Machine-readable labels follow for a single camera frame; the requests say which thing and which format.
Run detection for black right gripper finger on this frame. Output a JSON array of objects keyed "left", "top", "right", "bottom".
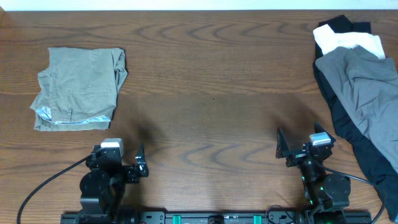
[
  {"left": 314, "top": 121, "right": 336, "bottom": 144},
  {"left": 275, "top": 128, "right": 290, "bottom": 159}
]

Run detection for white shirt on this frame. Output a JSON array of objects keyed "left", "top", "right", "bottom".
[{"left": 313, "top": 24, "right": 386, "bottom": 59}]

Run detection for dark grey garment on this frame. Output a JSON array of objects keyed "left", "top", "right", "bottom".
[{"left": 315, "top": 46, "right": 397, "bottom": 170}]

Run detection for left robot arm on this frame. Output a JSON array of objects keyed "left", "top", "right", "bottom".
[{"left": 76, "top": 144, "right": 149, "bottom": 224}]

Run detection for black garment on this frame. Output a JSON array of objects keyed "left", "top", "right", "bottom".
[{"left": 313, "top": 15, "right": 397, "bottom": 222}]

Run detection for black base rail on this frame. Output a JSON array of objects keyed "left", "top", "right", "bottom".
[{"left": 60, "top": 208, "right": 372, "bottom": 224}]

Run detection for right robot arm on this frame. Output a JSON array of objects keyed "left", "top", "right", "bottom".
[{"left": 275, "top": 122, "right": 351, "bottom": 223}]

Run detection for khaki grey shorts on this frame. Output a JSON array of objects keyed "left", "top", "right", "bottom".
[{"left": 30, "top": 47, "right": 128, "bottom": 131}]

